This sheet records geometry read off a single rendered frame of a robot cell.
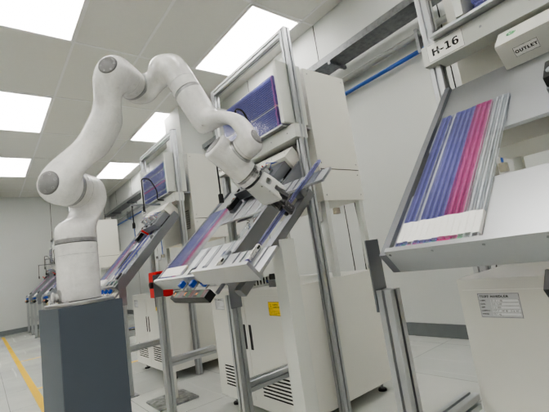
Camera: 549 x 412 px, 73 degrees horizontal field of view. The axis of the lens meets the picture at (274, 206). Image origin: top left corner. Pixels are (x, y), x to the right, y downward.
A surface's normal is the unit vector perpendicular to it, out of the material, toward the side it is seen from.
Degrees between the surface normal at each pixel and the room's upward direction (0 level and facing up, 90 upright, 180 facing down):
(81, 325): 90
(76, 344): 90
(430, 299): 90
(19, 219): 90
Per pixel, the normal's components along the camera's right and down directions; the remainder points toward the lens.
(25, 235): 0.61, -0.20
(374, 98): -0.78, 0.03
